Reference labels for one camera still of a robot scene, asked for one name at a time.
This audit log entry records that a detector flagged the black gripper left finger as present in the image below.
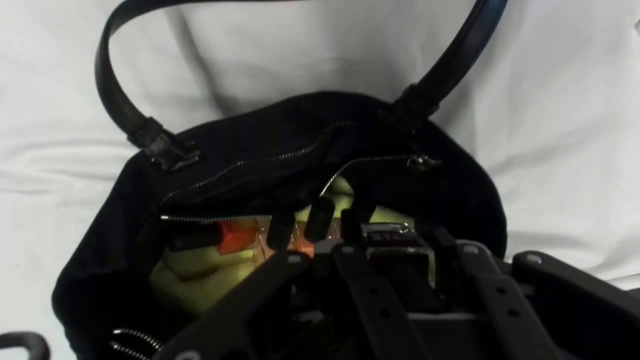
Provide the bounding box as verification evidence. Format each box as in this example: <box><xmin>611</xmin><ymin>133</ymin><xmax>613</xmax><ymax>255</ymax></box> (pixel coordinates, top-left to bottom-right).
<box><xmin>151</xmin><ymin>205</ymin><xmax>436</xmax><ymax>360</ymax></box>

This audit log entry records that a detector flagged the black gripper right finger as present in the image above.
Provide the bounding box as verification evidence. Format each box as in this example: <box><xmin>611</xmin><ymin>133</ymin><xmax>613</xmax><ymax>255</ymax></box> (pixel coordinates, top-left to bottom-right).
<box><xmin>430</xmin><ymin>225</ymin><xmax>640</xmax><ymax>360</ymax></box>

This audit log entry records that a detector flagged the orange nail polish bottle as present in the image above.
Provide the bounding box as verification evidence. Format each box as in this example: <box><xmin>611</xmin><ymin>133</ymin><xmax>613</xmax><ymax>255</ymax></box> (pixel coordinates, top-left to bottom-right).
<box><xmin>164</xmin><ymin>218</ymin><xmax>269</xmax><ymax>257</ymax></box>

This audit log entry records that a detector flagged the yellow cloth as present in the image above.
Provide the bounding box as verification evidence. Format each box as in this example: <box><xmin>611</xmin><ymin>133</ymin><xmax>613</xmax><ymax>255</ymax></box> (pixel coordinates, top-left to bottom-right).
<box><xmin>147</xmin><ymin>176</ymin><xmax>416</xmax><ymax>316</ymax></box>

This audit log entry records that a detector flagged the white table cloth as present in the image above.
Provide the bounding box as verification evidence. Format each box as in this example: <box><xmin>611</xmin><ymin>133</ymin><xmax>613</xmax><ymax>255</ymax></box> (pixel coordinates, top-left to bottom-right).
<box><xmin>0</xmin><ymin>0</ymin><xmax>640</xmax><ymax>360</ymax></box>

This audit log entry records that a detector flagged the black handbag with strap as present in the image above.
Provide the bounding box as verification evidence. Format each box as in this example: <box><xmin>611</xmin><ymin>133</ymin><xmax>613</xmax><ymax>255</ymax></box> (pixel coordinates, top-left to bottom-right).
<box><xmin>49</xmin><ymin>0</ymin><xmax>511</xmax><ymax>360</ymax></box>

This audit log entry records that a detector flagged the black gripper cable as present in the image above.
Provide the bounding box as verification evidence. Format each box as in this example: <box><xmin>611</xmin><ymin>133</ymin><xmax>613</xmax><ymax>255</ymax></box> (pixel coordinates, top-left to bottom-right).
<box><xmin>0</xmin><ymin>330</ymin><xmax>51</xmax><ymax>360</ymax></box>

